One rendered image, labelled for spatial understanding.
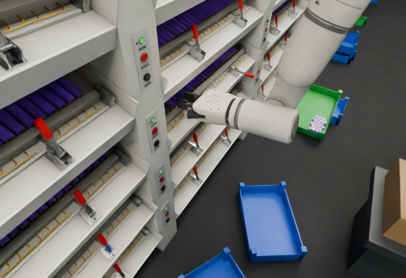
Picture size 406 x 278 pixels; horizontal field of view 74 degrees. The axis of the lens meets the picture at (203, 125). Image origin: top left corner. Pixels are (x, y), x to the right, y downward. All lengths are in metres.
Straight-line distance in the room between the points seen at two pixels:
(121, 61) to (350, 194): 1.18
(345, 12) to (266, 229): 0.89
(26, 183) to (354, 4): 0.60
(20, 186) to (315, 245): 1.03
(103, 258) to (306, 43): 0.71
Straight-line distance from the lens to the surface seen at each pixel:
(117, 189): 0.70
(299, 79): 0.58
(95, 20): 0.49
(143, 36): 0.53
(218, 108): 0.69
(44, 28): 0.46
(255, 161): 1.40
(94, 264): 0.84
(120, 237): 0.85
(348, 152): 1.61
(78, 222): 0.67
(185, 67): 0.72
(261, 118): 0.65
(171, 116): 0.80
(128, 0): 0.49
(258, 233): 1.18
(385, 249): 0.99
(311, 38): 0.55
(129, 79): 0.53
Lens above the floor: 1.05
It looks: 43 degrees down
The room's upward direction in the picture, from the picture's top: 1 degrees clockwise
